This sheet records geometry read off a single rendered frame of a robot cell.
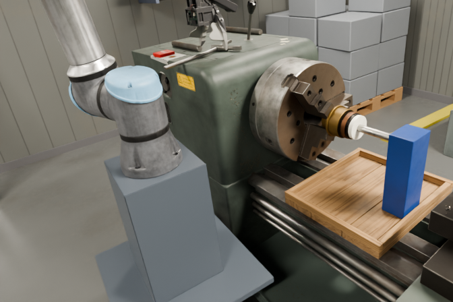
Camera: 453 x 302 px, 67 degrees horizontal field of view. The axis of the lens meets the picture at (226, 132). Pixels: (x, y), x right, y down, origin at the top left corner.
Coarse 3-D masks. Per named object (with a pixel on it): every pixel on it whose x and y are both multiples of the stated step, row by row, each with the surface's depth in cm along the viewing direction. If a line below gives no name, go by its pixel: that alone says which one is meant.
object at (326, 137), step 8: (312, 128) 103; (320, 128) 100; (304, 136) 105; (312, 136) 102; (320, 136) 100; (328, 136) 99; (304, 144) 105; (312, 144) 102; (320, 144) 101; (304, 152) 104; (312, 152) 103
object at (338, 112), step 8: (336, 112) 95; (344, 112) 94; (352, 112) 94; (328, 120) 96; (336, 120) 94; (344, 120) 93; (328, 128) 97; (336, 128) 94; (344, 128) 92; (344, 136) 94
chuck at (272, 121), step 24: (288, 72) 98; (312, 72) 99; (336, 72) 106; (264, 96) 100; (288, 96) 96; (264, 120) 100; (288, 120) 99; (312, 120) 110; (264, 144) 108; (288, 144) 102
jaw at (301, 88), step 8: (288, 80) 97; (296, 80) 96; (296, 88) 96; (304, 88) 94; (312, 88) 95; (296, 96) 97; (304, 96) 94; (312, 96) 96; (320, 96) 95; (304, 104) 98; (312, 104) 95; (320, 104) 96; (328, 104) 96; (312, 112) 99; (320, 112) 96; (328, 112) 96
